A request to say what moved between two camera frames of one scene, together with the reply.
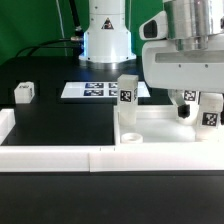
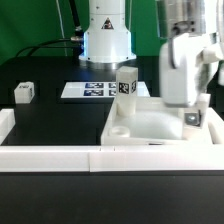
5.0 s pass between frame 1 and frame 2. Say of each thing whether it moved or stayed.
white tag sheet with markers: stayed
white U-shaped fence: stayed
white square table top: moved
